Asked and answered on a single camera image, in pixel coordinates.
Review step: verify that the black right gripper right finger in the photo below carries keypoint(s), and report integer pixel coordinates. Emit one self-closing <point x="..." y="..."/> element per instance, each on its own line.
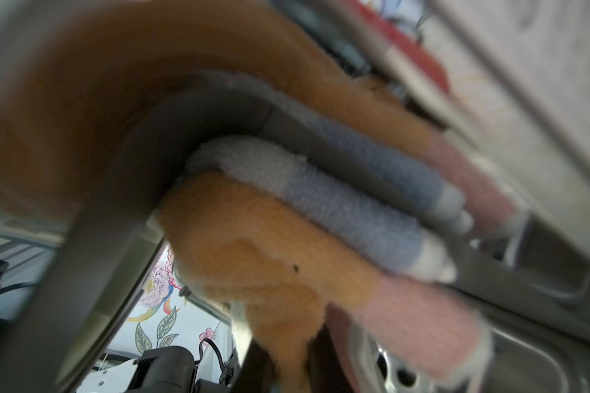
<point x="325" y="371"/>

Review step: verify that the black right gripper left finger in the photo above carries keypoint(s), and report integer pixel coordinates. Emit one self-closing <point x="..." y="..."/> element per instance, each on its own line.
<point x="257" y="374"/>

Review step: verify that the orange blue patterned cloth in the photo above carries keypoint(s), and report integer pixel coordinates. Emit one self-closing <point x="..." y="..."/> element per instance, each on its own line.
<point x="64" y="117"/>

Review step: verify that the silver grey coffee machine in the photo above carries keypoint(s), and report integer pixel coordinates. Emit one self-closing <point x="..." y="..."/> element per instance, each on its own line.
<point x="404" y="216"/>

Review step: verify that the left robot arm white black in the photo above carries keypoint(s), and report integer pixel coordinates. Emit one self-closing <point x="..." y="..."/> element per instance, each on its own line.
<point x="169" y="369"/>

